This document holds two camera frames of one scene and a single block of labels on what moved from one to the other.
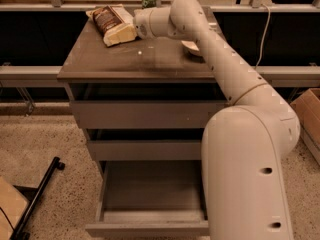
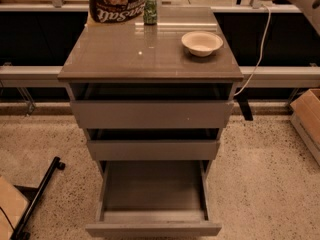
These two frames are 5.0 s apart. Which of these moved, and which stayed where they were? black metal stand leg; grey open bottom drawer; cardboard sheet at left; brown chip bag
Moved: brown chip bag
Stayed: grey open bottom drawer; cardboard sheet at left; black metal stand leg
